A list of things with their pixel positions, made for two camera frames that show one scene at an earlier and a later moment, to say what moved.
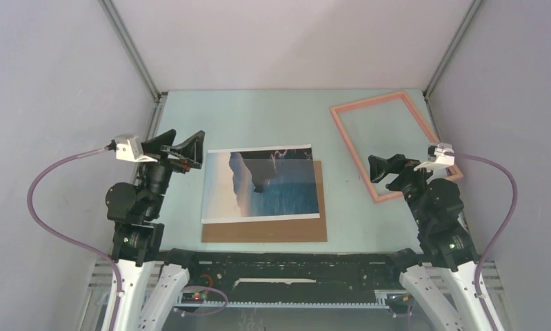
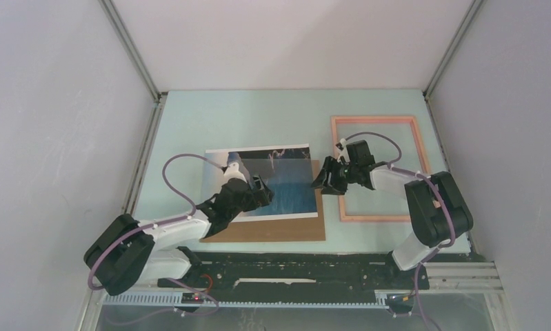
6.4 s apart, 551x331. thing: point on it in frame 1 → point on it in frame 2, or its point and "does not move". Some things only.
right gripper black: (379, 167) → (334, 188)
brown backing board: (303, 229) does not move
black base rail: (222, 270) does not move
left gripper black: (192, 150) → (258, 198)
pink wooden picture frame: (456, 176) → (412, 120)
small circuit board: (194, 298) does not move
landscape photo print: (259, 183) does not move
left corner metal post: (129, 43) does not move
